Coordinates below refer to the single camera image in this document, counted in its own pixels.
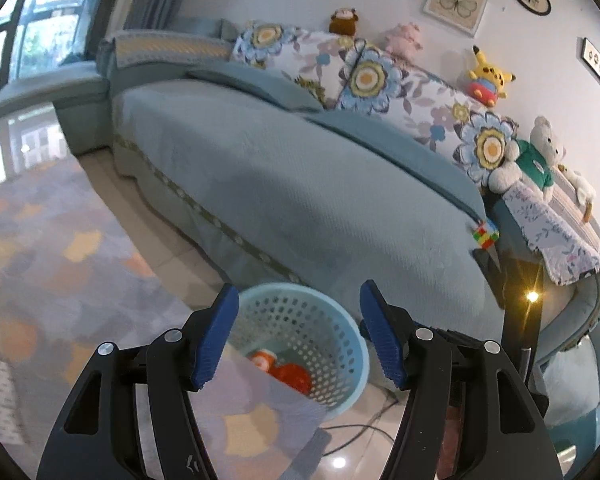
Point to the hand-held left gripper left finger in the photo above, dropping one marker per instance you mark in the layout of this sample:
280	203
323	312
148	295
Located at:
215	340

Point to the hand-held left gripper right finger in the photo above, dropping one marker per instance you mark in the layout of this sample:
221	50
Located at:
380	340

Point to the light blue perforated basket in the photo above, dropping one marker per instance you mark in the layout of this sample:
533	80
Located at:
330	340

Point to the orange and white item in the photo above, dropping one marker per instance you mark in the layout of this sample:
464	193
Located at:
262	358

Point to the orange round plastic item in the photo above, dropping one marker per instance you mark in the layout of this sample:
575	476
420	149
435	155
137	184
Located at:
292	376

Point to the black metal stand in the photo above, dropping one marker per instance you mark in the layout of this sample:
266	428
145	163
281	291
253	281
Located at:
517	320

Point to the grey fan-patterned tablecloth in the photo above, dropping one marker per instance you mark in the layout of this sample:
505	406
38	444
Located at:
80	285

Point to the colourful puzzle cube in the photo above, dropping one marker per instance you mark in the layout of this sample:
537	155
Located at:
485	236

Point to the teal fabric sofa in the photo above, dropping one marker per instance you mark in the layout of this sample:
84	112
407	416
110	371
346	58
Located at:
280	185

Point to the flat teal pillow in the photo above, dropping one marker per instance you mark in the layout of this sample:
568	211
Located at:
405	160
255	85

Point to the floral armrest cover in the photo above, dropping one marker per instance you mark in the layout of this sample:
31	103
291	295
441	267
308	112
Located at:
555	235

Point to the floral sofa back cushion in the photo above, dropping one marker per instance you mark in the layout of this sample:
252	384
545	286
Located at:
487	145
375	85
285	55

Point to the white teddy bear green shirt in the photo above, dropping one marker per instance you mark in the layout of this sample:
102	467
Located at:
535	160

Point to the white goose plush toy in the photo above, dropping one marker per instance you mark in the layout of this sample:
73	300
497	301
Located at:
577	185

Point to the glass top coffee table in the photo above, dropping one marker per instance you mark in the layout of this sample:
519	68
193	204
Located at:
20	145

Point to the yellow mouse plush toy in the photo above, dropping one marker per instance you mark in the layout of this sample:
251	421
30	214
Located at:
487	77

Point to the striped sofa backrest cover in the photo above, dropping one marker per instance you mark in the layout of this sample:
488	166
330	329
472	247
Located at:
170	47

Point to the pink pig plush toy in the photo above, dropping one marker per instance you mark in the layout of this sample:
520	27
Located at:
405	40

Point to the brown monkey plush toy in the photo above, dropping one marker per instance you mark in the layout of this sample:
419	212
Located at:
342	21

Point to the black framed glass door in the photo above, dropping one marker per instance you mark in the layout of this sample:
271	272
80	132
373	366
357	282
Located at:
30	25

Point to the large butterfly picture frame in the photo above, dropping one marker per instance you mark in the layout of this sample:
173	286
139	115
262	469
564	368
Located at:
455	5

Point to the narrow black picture frame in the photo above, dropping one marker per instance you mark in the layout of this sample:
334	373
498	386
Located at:
594	59

